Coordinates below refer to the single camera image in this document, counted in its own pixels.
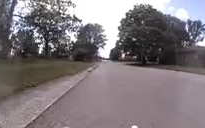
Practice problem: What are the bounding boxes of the slim tree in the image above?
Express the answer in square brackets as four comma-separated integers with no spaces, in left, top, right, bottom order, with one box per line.
[186,18,205,48]

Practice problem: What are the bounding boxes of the large dark tree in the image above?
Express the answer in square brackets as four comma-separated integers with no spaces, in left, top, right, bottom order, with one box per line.
[116,3,192,66]

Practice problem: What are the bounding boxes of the grass verge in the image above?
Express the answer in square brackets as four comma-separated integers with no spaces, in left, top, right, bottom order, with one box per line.
[125,61,205,78]

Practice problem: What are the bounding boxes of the low dark house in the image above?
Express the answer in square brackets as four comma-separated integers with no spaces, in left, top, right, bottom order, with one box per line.
[175,45,205,70]

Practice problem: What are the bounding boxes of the tall spreading tree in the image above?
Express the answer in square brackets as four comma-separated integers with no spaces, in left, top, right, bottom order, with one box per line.
[13,0,83,61]

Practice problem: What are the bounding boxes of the dark round tree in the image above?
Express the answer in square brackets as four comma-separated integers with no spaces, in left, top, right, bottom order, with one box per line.
[71,22,109,62]

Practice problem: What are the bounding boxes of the pale concrete kerb strip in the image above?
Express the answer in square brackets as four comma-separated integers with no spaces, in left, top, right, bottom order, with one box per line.
[0,63,101,128]

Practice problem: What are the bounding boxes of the distant trees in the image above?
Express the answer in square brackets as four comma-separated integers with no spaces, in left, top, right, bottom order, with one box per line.
[108,46,123,62]

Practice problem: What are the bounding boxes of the grass lawn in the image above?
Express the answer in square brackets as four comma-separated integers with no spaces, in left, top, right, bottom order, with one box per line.
[0,59,96,105]

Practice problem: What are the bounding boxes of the grey asphalt road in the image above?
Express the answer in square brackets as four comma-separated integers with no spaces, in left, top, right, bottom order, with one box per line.
[24,59,205,128]

